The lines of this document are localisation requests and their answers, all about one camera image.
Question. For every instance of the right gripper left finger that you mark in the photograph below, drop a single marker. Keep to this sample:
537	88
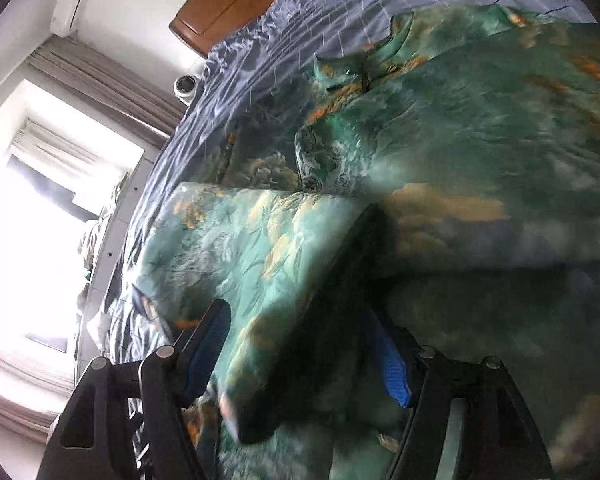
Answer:
124	421

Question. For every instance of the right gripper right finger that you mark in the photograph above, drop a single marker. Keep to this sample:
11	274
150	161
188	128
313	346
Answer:
463	420

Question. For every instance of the green floral garment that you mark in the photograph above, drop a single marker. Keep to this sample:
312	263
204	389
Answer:
380	209

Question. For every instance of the beige curtain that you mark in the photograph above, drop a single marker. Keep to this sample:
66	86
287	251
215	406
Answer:
151	113

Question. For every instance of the blue plaid bed sheet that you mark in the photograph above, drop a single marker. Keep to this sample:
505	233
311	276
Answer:
305	25

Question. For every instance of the wooden headboard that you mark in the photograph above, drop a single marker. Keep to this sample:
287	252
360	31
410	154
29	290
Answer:
201	24

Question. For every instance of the white security camera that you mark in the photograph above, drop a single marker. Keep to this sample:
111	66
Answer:
185	89

